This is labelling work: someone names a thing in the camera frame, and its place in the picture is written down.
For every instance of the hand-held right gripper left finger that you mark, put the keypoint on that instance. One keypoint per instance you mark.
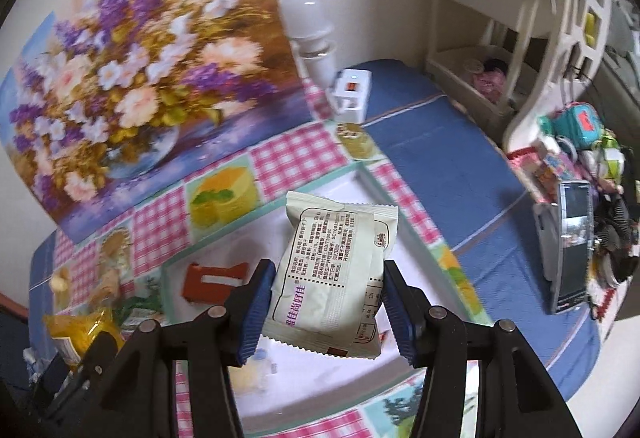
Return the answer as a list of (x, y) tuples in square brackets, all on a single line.
[(254, 313)]

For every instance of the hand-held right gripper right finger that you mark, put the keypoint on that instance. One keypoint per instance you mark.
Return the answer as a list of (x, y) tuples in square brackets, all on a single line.
[(400, 313)]

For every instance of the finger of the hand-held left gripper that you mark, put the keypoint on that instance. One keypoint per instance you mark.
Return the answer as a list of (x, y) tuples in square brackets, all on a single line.
[(97, 358)]

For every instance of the yellow snack packet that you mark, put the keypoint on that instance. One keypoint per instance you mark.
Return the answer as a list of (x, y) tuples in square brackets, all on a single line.
[(82, 333)]

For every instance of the orange-red snack packet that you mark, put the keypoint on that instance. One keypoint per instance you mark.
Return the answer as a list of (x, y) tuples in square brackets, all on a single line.
[(210, 283)]

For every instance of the green snack packet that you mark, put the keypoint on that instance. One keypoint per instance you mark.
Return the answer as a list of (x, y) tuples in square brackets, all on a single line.
[(137, 315)]

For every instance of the beige snack packet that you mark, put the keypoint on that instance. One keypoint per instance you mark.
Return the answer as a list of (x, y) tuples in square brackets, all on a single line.
[(325, 278)]

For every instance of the teal-edged white cardboard box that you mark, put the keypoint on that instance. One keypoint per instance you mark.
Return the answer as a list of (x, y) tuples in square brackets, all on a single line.
[(310, 378)]

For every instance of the small pale yellow candy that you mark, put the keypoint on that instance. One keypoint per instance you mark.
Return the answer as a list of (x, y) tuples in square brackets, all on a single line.
[(60, 280)]

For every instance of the black smartphone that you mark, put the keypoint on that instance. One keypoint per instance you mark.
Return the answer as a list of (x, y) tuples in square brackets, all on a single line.
[(575, 243)]

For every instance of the white power socket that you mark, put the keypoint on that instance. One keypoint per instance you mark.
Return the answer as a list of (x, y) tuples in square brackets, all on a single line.
[(352, 92)]

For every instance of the flower painting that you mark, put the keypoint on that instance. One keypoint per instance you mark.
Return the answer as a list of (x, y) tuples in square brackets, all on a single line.
[(140, 92)]

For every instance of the teal toy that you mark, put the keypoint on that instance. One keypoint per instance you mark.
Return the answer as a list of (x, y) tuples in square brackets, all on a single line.
[(580, 125)]

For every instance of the white shelf rack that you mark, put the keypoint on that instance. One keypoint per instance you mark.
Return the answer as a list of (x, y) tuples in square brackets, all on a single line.
[(480, 57)]

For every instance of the white bulb lamp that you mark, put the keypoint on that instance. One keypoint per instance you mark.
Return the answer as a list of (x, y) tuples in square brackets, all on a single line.
[(312, 37)]

